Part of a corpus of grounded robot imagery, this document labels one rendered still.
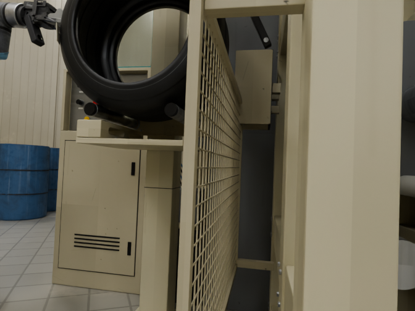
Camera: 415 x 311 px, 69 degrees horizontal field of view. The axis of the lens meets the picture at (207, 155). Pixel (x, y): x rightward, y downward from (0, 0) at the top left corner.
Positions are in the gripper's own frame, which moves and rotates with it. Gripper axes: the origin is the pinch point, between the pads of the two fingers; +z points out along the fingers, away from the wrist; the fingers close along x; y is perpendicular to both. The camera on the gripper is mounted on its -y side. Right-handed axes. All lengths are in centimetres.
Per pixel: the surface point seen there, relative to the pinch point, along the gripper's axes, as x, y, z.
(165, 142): -10, -38, 48
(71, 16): -12.2, -1.9, 10.0
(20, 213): 206, -139, -186
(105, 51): 15.2, -3.5, 6.9
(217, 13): -57, -20, 69
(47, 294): 46, -127, -23
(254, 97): 20, -14, 71
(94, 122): -9.8, -35.3, 23.0
